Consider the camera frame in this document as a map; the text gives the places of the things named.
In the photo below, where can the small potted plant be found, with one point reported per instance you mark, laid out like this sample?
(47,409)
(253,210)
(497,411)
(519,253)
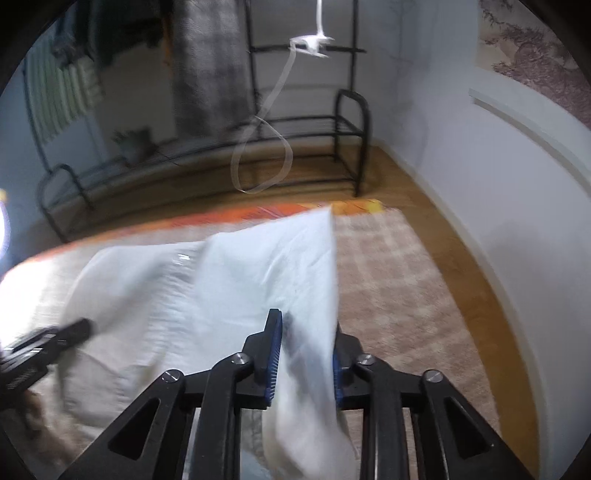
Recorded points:
(134,145)

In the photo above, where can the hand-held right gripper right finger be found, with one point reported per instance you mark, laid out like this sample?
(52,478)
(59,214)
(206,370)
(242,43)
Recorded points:
(336,383)

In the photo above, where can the beige plaid blanket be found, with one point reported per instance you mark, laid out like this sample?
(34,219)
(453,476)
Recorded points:
(392,286)

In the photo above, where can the tree wall poster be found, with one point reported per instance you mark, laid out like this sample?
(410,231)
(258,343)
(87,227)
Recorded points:
(531,46)

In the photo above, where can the white clip lamp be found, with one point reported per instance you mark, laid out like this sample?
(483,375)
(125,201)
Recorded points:
(310,42)

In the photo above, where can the grey fuzzy hanging cloth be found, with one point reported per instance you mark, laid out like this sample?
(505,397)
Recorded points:
(207,69)

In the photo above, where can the white garment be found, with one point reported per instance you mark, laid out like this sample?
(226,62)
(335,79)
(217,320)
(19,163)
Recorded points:
(258,277)

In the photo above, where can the bright round lamp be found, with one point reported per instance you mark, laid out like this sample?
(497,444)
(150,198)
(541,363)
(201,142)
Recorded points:
(3,230)

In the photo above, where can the green striped cloth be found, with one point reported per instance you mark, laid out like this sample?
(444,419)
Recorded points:
(60,92)

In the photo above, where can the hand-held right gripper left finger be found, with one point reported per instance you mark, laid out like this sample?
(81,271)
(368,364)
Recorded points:
(275,360)

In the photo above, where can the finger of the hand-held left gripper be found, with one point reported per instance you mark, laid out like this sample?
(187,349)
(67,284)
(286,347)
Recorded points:
(25,376)
(60,334)

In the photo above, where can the black metal rack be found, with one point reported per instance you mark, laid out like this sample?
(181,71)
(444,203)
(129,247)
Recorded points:
(366,138)

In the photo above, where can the dark hanging clothes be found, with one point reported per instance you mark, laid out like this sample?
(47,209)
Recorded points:
(115,27)

